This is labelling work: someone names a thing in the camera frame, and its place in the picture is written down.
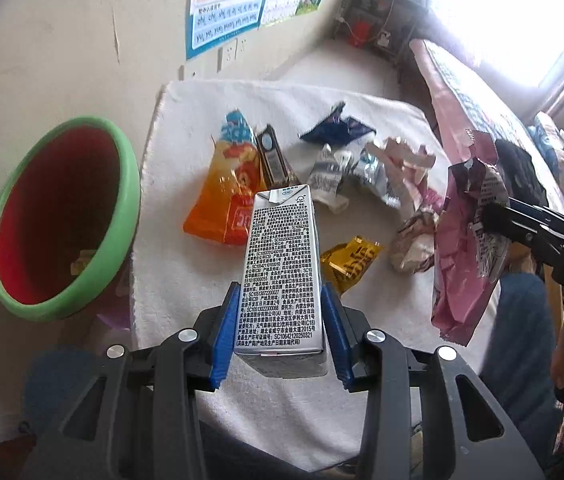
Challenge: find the white and grey crumpled wrapper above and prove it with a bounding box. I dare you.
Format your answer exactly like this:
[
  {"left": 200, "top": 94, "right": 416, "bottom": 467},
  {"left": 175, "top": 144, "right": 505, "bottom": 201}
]
[{"left": 306, "top": 144, "right": 355, "bottom": 213}]

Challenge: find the pink patterned blanket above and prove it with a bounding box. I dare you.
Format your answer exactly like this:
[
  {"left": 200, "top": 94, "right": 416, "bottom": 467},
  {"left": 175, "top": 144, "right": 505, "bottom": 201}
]
[{"left": 409, "top": 37, "right": 564, "bottom": 261}]

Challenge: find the green and red basin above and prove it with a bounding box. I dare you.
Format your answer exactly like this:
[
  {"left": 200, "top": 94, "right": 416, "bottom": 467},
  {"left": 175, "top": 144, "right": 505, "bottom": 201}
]
[{"left": 0, "top": 116, "right": 141, "bottom": 322}]

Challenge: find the navy blue wrapper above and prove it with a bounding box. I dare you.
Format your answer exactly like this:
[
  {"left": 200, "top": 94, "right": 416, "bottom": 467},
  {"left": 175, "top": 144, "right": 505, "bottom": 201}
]
[{"left": 298, "top": 101, "right": 377, "bottom": 147}]

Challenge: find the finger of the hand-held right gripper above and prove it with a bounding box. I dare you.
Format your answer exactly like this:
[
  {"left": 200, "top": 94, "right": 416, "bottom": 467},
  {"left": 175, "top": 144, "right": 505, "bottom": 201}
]
[
  {"left": 507, "top": 197, "right": 564, "bottom": 249},
  {"left": 481, "top": 204, "right": 564, "bottom": 262}
]

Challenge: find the red plastic object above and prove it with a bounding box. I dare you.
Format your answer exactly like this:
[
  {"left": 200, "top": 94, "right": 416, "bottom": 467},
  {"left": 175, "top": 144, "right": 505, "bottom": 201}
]
[{"left": 349, "top": 21, "right": 373, "bottom": 48}]

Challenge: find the pink snack packet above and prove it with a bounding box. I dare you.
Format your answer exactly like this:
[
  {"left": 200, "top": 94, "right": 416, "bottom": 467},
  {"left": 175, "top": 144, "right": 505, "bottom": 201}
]
[{"left": 431, "top": 130, "right": 513, "bottom": 346}]

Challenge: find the silver milk carton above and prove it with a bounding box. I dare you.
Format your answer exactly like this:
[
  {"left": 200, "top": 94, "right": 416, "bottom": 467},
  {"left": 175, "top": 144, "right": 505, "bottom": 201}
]
[{"left": 234, "top": 185, "right": 330, "bottom": 380}]

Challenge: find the person's leg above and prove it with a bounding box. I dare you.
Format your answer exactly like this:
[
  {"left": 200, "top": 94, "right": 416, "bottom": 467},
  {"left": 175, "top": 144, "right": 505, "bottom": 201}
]
[
  {"left": 482, "top": 272, "right": 563, "bottom": 456},
  {"left": 22, "top": 347, "right": 112, "bottom": 441}
]

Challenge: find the blue patterned pillow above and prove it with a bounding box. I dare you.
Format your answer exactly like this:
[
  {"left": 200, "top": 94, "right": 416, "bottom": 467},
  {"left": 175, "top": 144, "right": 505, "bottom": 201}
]
[{"left": 532, "top": 110, "right": 564, "bottom": 201}]

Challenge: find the strawberry print biscuit wrapper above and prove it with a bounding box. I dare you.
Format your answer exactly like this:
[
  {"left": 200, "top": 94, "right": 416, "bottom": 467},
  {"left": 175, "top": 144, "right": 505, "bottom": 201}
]
[{"left": 382, "top": 136, "right": 439, "bottom": 208}]

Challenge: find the silver crumpled wrapper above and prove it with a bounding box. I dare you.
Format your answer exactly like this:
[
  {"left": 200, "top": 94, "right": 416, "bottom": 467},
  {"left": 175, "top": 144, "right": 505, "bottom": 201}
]
[{"left": 349, "top": 142, "right": 415, "bottom": 211}]

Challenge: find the person's right leg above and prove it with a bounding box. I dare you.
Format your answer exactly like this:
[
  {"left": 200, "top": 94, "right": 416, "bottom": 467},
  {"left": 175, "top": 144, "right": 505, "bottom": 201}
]
[{"left": 482, "top": 272, "right": 563, "bottom": 456}]

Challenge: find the black cloth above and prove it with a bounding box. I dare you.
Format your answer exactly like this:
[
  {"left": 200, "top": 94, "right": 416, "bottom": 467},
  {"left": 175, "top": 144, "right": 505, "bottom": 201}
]
[{"left": 494, "top": 139, "right": 550, "bottom": 208}]

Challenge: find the dark small drink carton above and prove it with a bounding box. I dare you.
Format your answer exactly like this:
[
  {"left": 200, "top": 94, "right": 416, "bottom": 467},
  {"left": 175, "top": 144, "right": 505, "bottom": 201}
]
[{"left": 254, "top": 125, "right": 300, "bottom": 193}]

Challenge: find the blue bordered wall poster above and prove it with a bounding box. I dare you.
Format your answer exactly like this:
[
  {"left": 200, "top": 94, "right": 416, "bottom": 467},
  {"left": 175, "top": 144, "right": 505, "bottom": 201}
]
[{"left": 185, "top": 0, "right": 273, "bottom": 61}]

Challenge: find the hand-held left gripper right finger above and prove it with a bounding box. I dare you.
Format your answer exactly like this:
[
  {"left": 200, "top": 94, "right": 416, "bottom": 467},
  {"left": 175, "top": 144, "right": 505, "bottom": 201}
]
[{"left": 321, "top": 281, "right": 547, "bottom": 480}]

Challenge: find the orange snack packet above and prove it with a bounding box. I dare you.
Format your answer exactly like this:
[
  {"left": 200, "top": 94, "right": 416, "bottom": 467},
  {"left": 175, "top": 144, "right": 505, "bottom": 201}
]
[{"left": 183, "top": 109, "right": 267, "bottom": 247}]

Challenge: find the person's left leg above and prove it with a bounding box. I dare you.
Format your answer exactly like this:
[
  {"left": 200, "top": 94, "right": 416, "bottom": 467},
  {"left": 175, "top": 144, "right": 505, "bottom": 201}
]
[{"left": 22, "top": 347, "right": 112, "bottom": 441}]

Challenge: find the window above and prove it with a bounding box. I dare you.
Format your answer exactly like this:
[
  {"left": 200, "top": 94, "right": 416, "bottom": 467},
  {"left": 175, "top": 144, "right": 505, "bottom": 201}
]
[{"left": 429, "top": 0, "right": 564, "bottom": 88}]

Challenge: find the white towel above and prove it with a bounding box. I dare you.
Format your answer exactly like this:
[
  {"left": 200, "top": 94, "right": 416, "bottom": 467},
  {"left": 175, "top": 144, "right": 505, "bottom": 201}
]
[{"left": 129, "top": 80, "right": 503, "bottom": 473}]

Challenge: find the small yellow wrapper piece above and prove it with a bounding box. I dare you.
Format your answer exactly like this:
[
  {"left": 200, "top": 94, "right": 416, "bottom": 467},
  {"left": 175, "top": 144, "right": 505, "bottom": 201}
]
[{"left": 69, "top": 252, "right": 95, "bottom": 276}]

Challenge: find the brown and white wrapper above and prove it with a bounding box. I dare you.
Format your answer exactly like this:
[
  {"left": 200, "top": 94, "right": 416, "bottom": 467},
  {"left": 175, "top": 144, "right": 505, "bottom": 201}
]
[{"left": 389, "top": 207, "right": 440, "bottom": 275}]

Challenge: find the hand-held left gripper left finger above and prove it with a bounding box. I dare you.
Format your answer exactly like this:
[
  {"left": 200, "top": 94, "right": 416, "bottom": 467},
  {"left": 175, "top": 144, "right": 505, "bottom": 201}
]
[{"left": 20, "top": 281, "right": 245, "bottom": 480}]

